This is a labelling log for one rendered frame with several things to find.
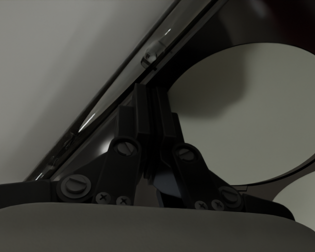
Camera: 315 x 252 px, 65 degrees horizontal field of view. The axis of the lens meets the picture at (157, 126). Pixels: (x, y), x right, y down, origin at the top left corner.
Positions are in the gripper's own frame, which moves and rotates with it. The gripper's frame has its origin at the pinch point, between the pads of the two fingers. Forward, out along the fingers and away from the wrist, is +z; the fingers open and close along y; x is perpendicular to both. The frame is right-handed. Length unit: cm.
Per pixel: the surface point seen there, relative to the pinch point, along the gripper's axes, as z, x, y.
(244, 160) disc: 1.1, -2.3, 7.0
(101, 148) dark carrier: 2.4, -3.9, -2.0
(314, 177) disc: 0.4, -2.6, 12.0
